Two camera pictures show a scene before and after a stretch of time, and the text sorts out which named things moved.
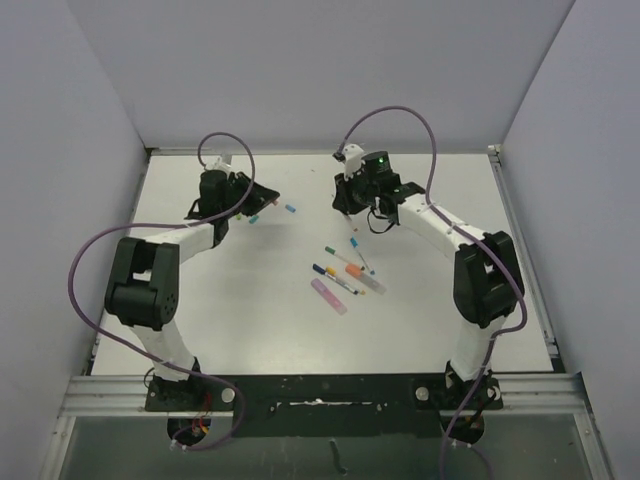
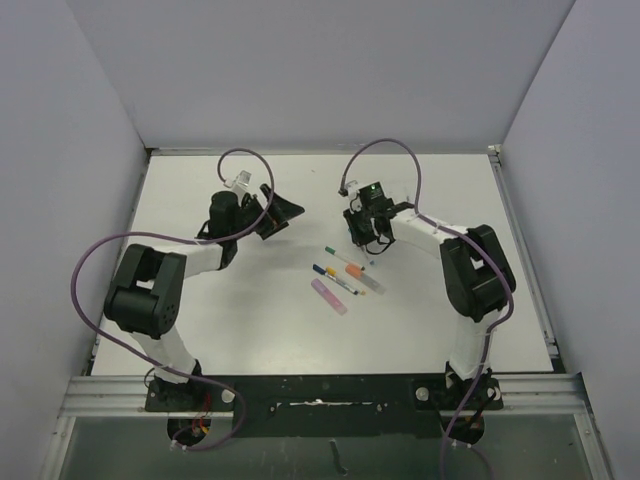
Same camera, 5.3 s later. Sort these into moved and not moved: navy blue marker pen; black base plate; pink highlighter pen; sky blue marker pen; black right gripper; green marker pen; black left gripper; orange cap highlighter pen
Moved: black right gripper; black left gripper; sky blue marker pen
Not moved: pink highlighter pen; navy blue marker pen; black base plate; green marker pen; orange cap highlighter pen
